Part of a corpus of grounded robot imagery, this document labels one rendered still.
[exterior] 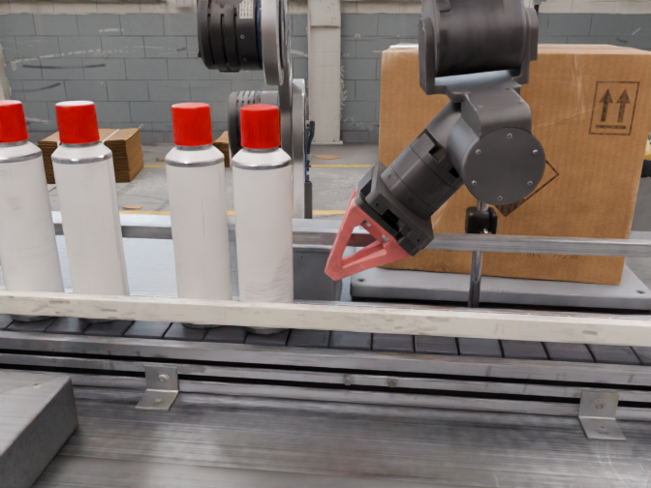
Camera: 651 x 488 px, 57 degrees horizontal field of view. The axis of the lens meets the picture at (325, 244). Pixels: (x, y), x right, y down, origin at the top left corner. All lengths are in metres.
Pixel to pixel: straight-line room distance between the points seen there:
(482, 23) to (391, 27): 5.57
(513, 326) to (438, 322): 0.06
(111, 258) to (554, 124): 0.50
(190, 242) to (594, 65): 0.47
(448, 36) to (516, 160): 0.11
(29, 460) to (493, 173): 0.39
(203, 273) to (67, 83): 5.99
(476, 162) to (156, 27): 5.84
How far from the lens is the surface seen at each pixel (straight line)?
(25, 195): 0.61
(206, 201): 0.54
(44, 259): 0.63
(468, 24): 0.48
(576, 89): 0.74
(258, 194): 0.52
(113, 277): 0.61
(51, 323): 0.64
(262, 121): 0.51
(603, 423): 0.58
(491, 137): 0.43
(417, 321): 0.53
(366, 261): 0.54
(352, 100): 6.07
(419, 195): 0.51
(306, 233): 0.58
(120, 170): 4.80
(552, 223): 0.77
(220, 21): 1.16
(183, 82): 6.18
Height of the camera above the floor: 1.15
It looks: 20 degrees down
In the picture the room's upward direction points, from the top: straight up
